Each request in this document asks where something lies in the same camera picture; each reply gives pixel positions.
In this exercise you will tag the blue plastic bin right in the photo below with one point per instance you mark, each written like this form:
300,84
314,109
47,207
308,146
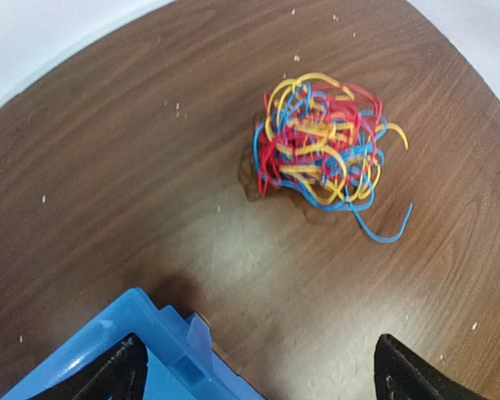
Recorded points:
181,361

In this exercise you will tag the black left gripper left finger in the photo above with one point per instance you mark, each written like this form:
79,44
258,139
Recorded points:
119,373

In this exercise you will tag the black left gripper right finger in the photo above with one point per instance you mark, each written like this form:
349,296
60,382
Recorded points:
399,373

